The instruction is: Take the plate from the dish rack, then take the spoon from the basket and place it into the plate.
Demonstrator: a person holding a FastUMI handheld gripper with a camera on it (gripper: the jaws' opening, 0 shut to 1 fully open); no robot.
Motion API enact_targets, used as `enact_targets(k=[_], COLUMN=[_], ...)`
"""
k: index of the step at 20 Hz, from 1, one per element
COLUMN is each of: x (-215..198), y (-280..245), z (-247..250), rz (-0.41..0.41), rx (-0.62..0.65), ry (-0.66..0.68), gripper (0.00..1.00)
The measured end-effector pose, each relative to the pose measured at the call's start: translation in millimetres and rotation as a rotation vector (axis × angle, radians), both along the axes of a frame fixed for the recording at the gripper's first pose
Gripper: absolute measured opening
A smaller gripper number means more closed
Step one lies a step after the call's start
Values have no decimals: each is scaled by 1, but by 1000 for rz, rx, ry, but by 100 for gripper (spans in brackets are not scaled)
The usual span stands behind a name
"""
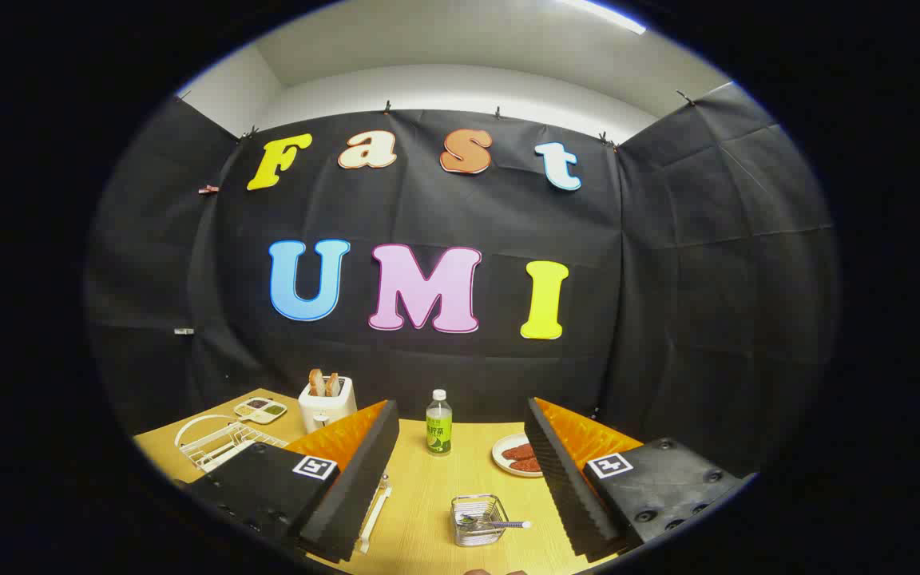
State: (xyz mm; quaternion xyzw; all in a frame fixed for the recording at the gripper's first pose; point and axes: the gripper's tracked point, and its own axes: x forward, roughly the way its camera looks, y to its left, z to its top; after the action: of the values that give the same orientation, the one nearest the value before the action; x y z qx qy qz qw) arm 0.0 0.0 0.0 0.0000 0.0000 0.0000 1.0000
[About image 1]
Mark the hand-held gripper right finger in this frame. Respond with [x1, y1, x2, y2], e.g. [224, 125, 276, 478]
[524, 397, 752, 562]

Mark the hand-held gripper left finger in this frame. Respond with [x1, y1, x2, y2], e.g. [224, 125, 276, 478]
[176, 399, 399, 564]

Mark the metal spoon with white handle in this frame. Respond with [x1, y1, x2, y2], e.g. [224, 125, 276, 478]
[458, 515, 533, 534]

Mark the metal wire basket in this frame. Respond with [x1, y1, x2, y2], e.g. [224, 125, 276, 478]
[451, 494, 510, 548]

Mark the white wire dish rack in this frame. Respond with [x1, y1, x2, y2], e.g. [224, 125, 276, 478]
[174, 414, 393, 554]

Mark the white dish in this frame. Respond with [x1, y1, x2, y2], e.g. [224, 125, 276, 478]
[491, 433, 545, 478]

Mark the white toaster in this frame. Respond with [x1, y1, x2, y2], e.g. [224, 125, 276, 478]
[299, 375, 358, 434]

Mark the green label drink bottle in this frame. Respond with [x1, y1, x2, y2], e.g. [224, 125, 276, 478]
[426, 389, 454, 457]

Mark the white divided snack tray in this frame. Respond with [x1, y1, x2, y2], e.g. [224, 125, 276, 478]
[234, 397, 288, 425]

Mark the black backdrop cloth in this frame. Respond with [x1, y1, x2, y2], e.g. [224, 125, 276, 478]
[85, 80, 840, 480]

